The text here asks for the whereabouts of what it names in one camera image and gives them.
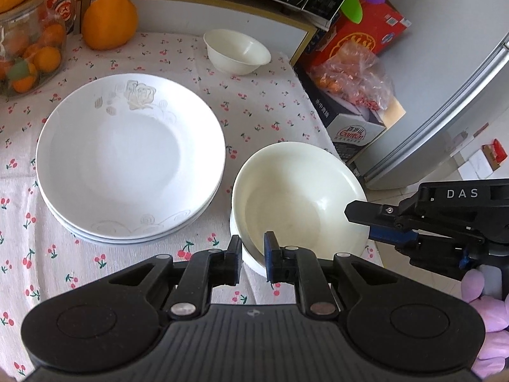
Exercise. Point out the red packet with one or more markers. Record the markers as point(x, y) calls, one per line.
point(497, 153)

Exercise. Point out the cream bowl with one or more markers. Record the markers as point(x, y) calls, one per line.
point(298, 199)
point(234, 49)

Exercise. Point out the red cardboard box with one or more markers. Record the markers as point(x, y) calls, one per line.
point(370, 32)

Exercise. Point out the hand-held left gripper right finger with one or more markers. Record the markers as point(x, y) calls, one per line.
point(271, 255)

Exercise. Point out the white tub with red label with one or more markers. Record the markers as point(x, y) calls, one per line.
point(61, 8)

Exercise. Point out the cherry print tablecloth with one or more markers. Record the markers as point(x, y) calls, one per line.
point(258, 107)

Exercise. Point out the clear plastic snack bag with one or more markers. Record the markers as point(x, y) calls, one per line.
point(350, 75)

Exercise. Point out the person's right hand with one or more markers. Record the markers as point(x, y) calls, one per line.
point(497, 326)

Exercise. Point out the white plate with embossed flower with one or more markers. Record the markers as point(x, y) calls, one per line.
point(127, 155)

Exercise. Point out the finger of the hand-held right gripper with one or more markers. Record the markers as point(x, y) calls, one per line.
point(368, 211)
point(391, 236)

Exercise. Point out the white bowl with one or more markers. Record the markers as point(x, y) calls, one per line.
point(248, 260)

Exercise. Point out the white and dark carton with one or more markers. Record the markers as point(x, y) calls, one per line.
point(354, 131)

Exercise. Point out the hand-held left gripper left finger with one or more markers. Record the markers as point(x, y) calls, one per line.
point(235, 260)

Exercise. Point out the white paper sheet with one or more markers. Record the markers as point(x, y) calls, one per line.
point(475, 165)

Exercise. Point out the glass jar of small oranges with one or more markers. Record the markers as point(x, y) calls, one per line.
point(32, 55)

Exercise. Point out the silver refrigerator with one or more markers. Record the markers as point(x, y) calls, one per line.
point(437, 67)

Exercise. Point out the orange with stem bump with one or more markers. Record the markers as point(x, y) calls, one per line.
point(109, 20)

